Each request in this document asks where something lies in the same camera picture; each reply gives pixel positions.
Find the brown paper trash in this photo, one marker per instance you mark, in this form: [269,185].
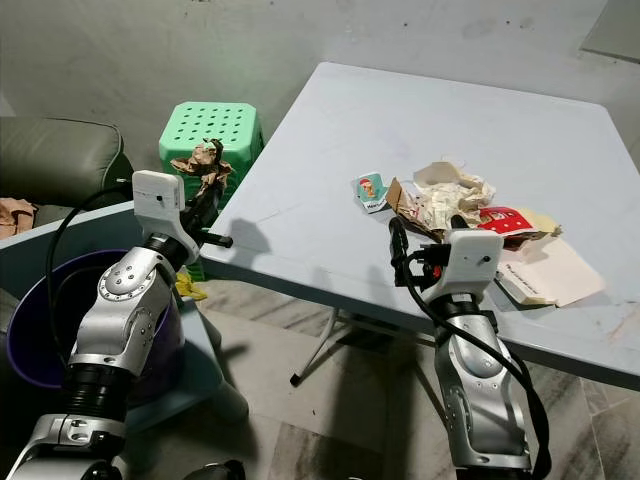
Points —
[200,162]

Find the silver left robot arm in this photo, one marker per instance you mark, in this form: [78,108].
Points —
[125,300]

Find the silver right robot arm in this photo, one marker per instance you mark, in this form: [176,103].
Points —
[475,380]

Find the purple rubbish bin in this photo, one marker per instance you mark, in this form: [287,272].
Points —
[40,320]

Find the crumpled white paper wrapper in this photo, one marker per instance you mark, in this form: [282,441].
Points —
[450,190]

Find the green perforated plastic stool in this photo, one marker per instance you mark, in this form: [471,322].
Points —
[210,126]

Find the torn brown paper bag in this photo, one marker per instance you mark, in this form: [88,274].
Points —
[405,196]

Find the red food carton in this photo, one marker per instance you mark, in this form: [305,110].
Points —
[508,217]

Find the small teal cartoon card box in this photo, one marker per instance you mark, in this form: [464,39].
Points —
[371,191]

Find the yellow crumpled wrapper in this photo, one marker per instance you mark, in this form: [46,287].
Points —
[190,286]

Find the flat white paper bag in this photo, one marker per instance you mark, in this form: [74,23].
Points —
[555,270]

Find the large light blue folding table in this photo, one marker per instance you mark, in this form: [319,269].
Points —
[360,130]

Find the peach cloth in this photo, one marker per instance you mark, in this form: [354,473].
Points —
[15,215]

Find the grey-green leather sofa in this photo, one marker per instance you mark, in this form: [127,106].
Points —
[60,155]

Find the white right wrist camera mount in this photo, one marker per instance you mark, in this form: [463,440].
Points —
[480,262]

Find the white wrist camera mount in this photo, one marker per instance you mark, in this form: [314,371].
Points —
[160,200]
[480,262]

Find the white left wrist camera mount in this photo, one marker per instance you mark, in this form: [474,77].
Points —
[160,200]

